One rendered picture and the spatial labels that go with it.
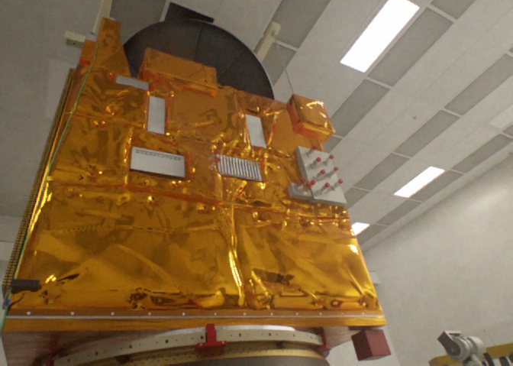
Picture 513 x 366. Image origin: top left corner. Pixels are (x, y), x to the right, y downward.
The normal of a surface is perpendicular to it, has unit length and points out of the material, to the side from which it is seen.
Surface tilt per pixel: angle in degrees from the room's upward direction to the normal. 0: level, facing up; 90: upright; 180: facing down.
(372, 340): 90
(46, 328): 90
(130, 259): 87
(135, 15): 180
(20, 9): 180
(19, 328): 90
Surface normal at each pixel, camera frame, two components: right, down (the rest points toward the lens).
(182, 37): -0.14, -0.05
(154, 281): 0.46, -0.62
